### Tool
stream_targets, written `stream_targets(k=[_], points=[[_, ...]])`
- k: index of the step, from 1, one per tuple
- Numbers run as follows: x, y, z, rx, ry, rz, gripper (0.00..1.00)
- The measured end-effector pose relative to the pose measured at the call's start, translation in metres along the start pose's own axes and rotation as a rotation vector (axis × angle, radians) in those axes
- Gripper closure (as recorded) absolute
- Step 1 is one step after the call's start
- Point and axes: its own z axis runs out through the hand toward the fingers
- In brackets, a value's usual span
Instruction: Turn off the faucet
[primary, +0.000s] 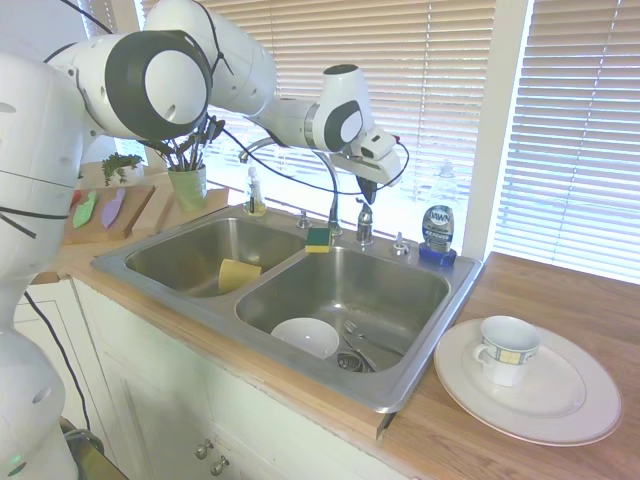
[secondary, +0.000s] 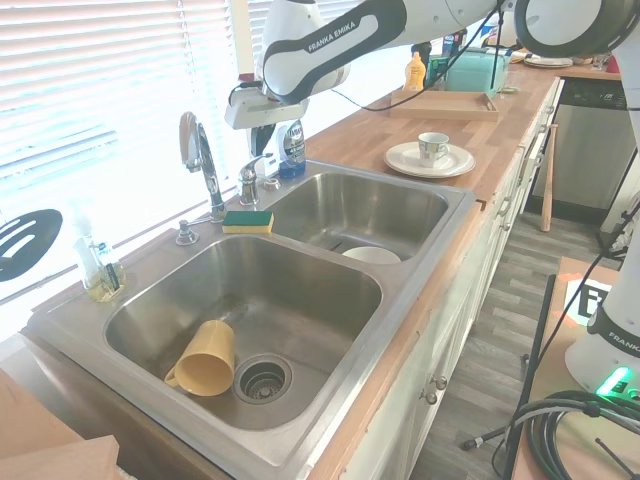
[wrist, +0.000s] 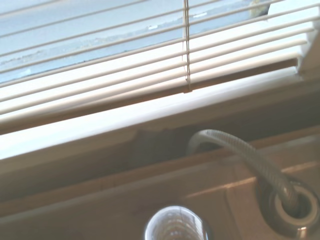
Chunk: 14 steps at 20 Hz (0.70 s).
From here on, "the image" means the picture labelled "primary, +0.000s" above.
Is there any white base cabinet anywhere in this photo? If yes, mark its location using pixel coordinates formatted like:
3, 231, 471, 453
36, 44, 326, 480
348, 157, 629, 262
9, 277, 401, 480

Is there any small green plant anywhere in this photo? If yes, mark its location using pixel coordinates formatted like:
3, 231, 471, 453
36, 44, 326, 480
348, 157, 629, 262
101, 151, 146, 188

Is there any metal sink drain strainer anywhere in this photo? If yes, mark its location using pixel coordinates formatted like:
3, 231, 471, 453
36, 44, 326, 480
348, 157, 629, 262
336, 350, 378, 374

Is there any dark kitchen utensil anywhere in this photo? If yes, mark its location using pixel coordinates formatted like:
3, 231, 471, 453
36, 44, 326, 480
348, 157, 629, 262
142, 138, 187, 171

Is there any green knife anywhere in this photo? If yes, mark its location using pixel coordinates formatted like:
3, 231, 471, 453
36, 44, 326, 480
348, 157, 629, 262
72, 190, 99, 230

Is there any yellow green sponge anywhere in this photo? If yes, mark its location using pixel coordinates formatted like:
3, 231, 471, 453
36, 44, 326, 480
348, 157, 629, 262
304, 227, 332, 255

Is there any stainless steel double sink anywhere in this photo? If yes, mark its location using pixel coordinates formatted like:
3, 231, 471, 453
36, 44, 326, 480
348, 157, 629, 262
89, 204, 485, 415

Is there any metal fork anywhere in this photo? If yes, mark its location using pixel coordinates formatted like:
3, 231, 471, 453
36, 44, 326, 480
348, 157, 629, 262
342, 320, 404, 359

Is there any white patterned teacup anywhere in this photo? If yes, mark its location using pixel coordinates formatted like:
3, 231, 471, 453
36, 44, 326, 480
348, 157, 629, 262
470, 314, 542, 388

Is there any wooden cutting board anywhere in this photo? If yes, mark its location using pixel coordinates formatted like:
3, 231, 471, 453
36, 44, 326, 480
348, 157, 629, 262
131, 186, 231, 237
61, 184, 158, 247

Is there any purple knife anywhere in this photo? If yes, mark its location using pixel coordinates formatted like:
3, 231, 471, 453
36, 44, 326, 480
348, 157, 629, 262
101, 187, 127, 229

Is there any yellow mug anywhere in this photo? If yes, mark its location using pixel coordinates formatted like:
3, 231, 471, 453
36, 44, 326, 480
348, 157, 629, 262
217, 258, 263, 297

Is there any blue Dawn dish soap bottle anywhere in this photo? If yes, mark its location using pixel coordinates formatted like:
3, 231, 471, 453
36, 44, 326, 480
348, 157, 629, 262
417, 203, 458, 268

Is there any white bowl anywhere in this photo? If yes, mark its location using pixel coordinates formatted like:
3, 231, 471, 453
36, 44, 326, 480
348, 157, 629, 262
270, 316, 341, 361

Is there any white dinner plate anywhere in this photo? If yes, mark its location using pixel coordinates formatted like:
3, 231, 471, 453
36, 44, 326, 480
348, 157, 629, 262
432, 317, 623, 448

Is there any green utensil holder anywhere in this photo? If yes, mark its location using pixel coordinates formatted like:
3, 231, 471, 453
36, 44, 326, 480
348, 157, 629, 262
166, 163, 208, 213

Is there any chrome faucet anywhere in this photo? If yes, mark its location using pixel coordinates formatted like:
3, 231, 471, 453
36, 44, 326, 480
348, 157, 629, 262
238, 135, 344, 237

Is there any clear yellow soap bottle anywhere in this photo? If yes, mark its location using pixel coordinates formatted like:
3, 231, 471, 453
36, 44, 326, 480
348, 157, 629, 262
243, 166, 268, 217

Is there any black slotted spatula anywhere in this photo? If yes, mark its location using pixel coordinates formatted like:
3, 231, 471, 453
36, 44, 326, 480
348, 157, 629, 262
201, 115, 225, 154

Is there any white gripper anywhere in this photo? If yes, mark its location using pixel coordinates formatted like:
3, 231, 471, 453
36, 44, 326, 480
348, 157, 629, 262
331, 148, 404, 206

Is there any white window blind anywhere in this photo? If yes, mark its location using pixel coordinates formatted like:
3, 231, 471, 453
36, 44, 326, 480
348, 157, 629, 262
492, 0, 640, 287
139, 0, 497, 239

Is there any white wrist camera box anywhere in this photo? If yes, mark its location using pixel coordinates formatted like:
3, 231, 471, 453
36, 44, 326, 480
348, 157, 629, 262
358, 128, 398, 162

